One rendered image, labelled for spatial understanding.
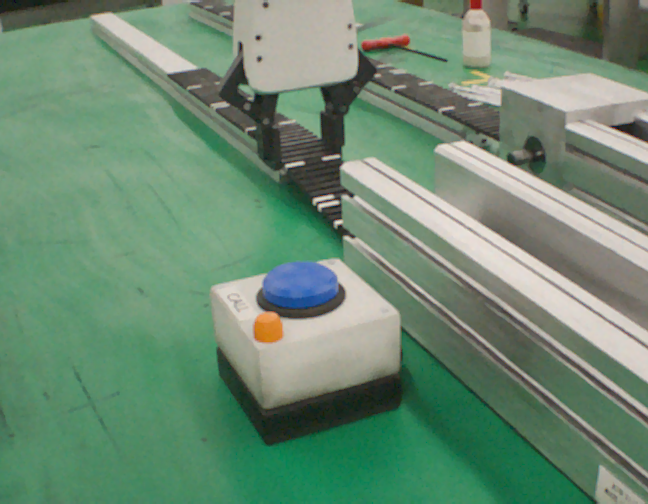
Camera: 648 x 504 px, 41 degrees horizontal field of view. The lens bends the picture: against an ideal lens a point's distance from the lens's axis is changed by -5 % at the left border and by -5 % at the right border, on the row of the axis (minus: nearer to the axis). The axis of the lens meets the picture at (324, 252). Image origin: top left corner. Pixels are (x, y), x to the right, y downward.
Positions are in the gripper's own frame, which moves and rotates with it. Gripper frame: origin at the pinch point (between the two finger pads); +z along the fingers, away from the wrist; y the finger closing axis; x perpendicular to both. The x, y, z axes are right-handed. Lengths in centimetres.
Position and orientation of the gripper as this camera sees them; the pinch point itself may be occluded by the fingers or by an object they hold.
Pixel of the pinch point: (301, 141)
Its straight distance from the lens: 81.0
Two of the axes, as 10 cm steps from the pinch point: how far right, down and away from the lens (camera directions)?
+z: 0.4, 9.1, 4.2
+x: 4.1, 3.6, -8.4
